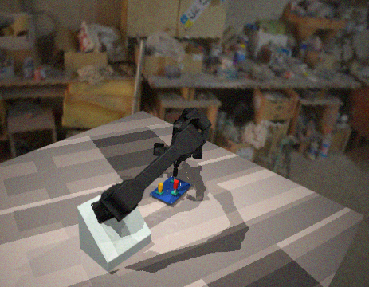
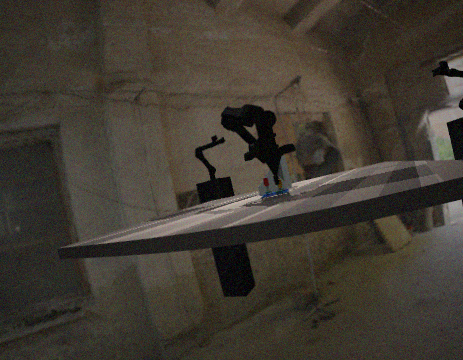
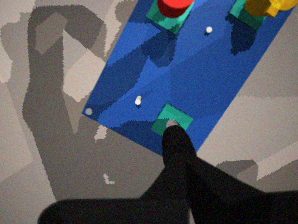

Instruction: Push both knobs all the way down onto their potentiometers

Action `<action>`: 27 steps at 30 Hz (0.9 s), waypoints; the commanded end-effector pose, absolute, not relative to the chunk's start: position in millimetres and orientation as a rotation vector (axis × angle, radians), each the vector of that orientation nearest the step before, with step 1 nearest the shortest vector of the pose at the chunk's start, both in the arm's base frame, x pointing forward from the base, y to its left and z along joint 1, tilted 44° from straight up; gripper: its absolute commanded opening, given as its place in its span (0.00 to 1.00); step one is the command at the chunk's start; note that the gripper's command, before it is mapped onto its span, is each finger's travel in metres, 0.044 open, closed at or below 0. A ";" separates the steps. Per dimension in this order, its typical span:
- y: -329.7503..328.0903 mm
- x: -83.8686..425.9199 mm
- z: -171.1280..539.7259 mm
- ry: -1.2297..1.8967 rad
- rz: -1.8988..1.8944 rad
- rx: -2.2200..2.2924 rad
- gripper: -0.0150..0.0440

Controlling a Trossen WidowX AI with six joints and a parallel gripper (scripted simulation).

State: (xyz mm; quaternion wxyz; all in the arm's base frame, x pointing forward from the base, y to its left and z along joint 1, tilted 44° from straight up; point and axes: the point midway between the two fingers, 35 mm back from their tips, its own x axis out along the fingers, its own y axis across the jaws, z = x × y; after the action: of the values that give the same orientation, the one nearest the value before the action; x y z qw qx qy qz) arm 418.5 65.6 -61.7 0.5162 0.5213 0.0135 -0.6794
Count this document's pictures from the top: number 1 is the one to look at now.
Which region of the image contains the blue circuit board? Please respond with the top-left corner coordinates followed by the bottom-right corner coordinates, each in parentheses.
top-left (150, 168), bottom-right (192, 206)

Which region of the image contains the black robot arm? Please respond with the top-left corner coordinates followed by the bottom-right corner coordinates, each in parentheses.
top-left (91, 107), bottom-right (212, 223)

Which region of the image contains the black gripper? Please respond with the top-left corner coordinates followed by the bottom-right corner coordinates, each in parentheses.
top-left (153, 143), bottom-right (202, 170)

